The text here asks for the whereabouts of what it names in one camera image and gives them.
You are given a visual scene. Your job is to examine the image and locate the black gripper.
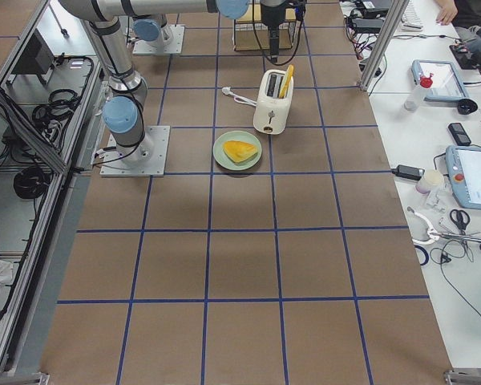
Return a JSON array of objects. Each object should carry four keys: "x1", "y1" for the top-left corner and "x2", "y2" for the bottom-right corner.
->
[{"x1": 261, "y1": 0, "x2": 285, "y2": 63}]

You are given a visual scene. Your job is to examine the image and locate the white two-slot toaster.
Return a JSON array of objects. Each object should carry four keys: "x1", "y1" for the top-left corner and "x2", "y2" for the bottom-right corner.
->
[{"x1": 253, "y1": 69, "x2": 293, "y2": 135}]

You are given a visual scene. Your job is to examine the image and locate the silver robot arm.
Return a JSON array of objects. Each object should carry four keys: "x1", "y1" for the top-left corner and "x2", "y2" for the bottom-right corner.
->
[
  {"x1": 60, "y1": 1, "x2": 255, "y2": 166},
  {"x1": 133, "y1": 14, "x2": 173, "y2": 47}
]

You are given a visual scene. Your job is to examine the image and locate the bread slice in toaster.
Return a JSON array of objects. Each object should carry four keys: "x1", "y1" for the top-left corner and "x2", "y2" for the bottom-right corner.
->
[{"x1": 278, "y1": 64, "x2": 294, "y2": 99}]

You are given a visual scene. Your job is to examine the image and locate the person's hand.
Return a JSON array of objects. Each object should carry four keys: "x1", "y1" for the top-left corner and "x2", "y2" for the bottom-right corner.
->
[{"x1": 435, "y1": 0, "x2": 458, "y2": 26}]

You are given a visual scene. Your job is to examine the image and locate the wooden box with grid cloth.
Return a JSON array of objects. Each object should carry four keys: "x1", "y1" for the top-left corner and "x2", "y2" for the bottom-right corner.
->
[{"x1": 232, "y1": 2, "x2": 297, "y2": 51}]

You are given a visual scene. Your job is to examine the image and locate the orange triangular bread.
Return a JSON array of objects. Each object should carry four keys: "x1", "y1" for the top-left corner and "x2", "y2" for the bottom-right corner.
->
[{"x1": 223, "y1": 140, "x2": 258, "y2": 163}]

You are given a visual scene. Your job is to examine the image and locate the light green plate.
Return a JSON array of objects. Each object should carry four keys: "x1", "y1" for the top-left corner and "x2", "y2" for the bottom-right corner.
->
[{"x1": 212, "y1": 131, "x2": 262, "y2": 171}]

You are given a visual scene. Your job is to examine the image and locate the red-capped squeeze bottle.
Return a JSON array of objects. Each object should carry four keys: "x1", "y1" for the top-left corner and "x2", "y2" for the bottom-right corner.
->
[{"x1": 403, "y1": 74, "x2": 433, "y2": 111}]

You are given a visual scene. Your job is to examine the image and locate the upper blue teach pendant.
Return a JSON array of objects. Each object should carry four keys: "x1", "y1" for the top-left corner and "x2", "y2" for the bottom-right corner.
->
[{"x1": 410, "y1": 59, "x2": 469, "y2": 103}]

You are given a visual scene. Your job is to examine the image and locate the blue teach pendant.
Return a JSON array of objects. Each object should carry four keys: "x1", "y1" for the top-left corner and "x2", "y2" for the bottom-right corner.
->
[
  {"x1": 410, "y1": 59, "x2": 469, "y2": 103},
  {"x1": 446, "y1": 145, "x2": 481, "y2": 210}
]

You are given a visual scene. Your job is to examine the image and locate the black power adapter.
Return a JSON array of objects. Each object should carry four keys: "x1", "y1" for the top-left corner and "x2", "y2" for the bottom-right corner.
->
[{"x1": 391, "y1": 164, "x2": 425, "y2": 180}]

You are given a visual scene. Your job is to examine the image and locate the black round cap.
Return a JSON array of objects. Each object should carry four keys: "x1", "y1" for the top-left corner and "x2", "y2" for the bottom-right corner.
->
[{"x1": 457, "y1": 99, "x2": 479, "y2": 116}]

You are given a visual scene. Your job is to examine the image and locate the black remote device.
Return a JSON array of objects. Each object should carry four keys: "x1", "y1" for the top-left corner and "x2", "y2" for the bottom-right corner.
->
[{"x1": 448, "y1": 123, "x2": 471, "y2": 147}]

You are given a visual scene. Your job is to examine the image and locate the white plastic cup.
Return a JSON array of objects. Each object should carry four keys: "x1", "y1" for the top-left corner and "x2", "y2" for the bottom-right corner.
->
[{"x1": 415, "y1": 169, "x2": 444, "y2": 194}]

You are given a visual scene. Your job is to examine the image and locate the lower blue teach pendant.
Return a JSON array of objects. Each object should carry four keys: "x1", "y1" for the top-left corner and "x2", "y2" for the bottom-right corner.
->
[{"x1": 446, "y1": 145, "x2": 481, "y2": 210}]

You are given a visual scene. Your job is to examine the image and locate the black scissors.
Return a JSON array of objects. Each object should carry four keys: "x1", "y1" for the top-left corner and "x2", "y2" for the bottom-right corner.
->
[{"x1": 449, "y1": 209, "x2": 471, "y2": 235}]

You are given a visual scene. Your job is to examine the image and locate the blue tape roll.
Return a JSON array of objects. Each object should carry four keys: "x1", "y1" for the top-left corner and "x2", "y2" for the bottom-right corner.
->
[{"x1": 414, "y1": 245, "x2": 430, "y2": 266}]

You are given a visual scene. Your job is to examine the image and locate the white toaster power cable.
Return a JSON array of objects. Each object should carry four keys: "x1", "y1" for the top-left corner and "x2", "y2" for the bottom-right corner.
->
[{"x1": 221, "y1": 87, "x2": 259, "y2": 107}]

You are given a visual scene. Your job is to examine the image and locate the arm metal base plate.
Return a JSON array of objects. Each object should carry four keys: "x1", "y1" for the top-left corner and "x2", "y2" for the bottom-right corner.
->
[
  {"x1": 99, "y1": 126, "x2": 171, "y2": 177},
  {"x1": 133, "y1": 20, "x2": 185, "y2": 55}
]

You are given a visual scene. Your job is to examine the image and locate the aluminium frame post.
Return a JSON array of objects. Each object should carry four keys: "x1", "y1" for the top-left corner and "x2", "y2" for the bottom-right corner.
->
[{"x1": 358, "y1": 0, "x2": 409, "y2": 91}]

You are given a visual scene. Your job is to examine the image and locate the black coiled cable bundle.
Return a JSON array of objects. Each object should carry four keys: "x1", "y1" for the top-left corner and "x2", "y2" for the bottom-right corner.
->
[{"x1": 32, "y1": 88, "x2": 84, "y2": 130}]

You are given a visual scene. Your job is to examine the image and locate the white curved bracket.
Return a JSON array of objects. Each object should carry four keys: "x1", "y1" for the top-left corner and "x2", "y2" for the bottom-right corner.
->
[{"x1": 406, "y1": 206, "x2": 440, "y2": 246}]

